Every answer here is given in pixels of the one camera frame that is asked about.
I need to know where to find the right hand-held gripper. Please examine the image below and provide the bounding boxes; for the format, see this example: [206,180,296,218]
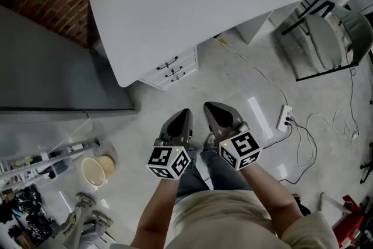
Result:
[203,101,263,171]

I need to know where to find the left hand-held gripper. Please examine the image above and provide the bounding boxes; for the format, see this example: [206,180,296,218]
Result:
[145,108,196,181]

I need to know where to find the white wooden desk drawer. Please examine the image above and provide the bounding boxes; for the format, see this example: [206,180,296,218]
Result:
[147,55,198,87]
[139,47,198,84]
[154,62,199,91]

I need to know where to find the person's right forearm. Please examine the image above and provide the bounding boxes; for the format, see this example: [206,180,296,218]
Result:
[240,166,302,239]

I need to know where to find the person's left forearm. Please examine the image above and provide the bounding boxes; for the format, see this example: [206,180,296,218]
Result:
[129,177,181,249]

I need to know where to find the white desk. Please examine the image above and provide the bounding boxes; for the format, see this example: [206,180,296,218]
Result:
[89,0,323,91]

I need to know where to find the person's blue jeans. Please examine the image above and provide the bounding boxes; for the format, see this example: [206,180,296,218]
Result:
[174,148,253,205]

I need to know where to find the white power strip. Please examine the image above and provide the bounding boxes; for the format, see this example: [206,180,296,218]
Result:
[276,104,293,132]

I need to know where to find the cream wicker waste bin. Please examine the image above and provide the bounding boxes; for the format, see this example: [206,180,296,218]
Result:
[80,155,117,187]

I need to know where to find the person's cream shirt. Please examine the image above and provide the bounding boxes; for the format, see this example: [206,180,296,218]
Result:
[109,189,340,249]

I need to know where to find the grey work glove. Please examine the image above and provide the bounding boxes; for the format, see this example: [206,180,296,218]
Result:
[54,191,97,248]
[84,209,115,232]

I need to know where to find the metal shelf rack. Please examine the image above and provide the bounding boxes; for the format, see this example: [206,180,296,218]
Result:
[0,138,101,193]

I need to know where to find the grey metal cabinet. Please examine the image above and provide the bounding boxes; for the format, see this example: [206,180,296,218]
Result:
[0,5,138,155]

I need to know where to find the black office chair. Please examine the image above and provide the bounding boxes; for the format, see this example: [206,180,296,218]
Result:
[360,142,373,184]

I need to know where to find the red table white legs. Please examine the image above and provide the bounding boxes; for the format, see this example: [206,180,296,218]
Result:
[332,194,367,249]

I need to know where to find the long black power cable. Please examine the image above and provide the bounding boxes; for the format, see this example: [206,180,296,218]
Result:
[261,121,294,151]

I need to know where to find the white power strip cord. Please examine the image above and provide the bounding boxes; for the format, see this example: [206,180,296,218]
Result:
[212,36,290,107]

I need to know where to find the black adapter cable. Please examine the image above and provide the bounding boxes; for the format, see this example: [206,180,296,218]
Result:
[278,118,318,185]

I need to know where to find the grey chair black frame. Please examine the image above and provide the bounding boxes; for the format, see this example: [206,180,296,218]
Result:
[294,7,373,82]

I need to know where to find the white coiled cable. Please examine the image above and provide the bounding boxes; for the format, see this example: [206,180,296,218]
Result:
[297,66,361,169]

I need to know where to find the pile of black cables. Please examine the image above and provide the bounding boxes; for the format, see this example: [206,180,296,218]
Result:
[0,183,56,249]

